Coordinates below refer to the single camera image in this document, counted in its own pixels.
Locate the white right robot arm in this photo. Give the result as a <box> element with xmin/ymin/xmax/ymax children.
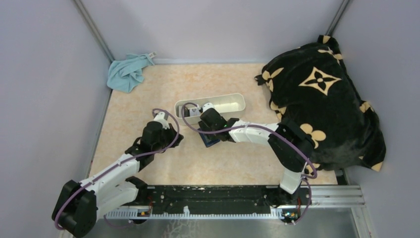
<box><xmin>198</xmin><ymin>108</ymin><xmax>315</xmax><ymax>194</ymax></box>

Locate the white oval plastic bin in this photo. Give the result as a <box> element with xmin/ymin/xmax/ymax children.
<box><xmin>174</xmin><ymin>93</ymin><xmax>246</xmax><ymax>125</ymax></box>

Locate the light blue cloth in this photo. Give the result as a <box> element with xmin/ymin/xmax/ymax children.
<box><xmin>106</xmin><ymin>52</ymin><xmax>157</xmax><ymax>93</ymax></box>

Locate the white card in bin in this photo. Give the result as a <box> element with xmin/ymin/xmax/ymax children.
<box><xmin>188</xmin><ymin>108</ymin><xmax>201</xmax><ymax>117</ymax></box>

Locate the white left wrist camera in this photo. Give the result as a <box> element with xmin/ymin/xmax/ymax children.
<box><xmin>154</xmin><ymin>112</ymin><xmax>170</xmax><ymax>129</ymax></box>

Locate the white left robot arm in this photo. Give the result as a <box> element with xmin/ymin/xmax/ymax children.
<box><xmin>52</xmin><ymin>109</ymin><xmax>183</xmax><ymax>238</ymax></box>

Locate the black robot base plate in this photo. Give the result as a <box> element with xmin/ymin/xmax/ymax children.
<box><xmin>128</xmin><ymin>185</ymin><xmax>311</xmax><ymax>215</ymax></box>

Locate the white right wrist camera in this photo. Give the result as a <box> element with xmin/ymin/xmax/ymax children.
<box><xmin>202</xmin><ymin>102</ymin><xmax>214</xmax><ymax>113</ymax></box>

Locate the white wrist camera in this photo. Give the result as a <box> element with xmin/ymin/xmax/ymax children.
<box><xmin>202</xmin><ymin>102</ymin><xmax>214</xmax><ymax>113</ymax></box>
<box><xmin>154</xmin><ymin>112</ymin><xmax>170</xmax><ymax>129</ymax></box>

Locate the aluminium frame rail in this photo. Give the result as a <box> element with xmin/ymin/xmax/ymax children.
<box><xmin>105</xmin><ymin>185</ymin><xmax>365</xmax><ymax>220</ymax></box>

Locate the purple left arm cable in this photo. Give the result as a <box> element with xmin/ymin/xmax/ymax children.
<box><xmin>53</xmin><ymin>108</ymin><xmax>181</xmax><ymax>231</ymax></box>

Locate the black gold patterned blanket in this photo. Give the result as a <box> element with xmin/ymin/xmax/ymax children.
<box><xmin>255</xmin><ymin>35</ymin><xmax>386</xmax><ymax>173</ymax></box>

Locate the blue leather card holder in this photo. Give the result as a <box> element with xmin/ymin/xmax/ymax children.
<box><xmin>200</xmin><ymin>133</ymin><xmax>220</xmax><ymax>148</ymax></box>

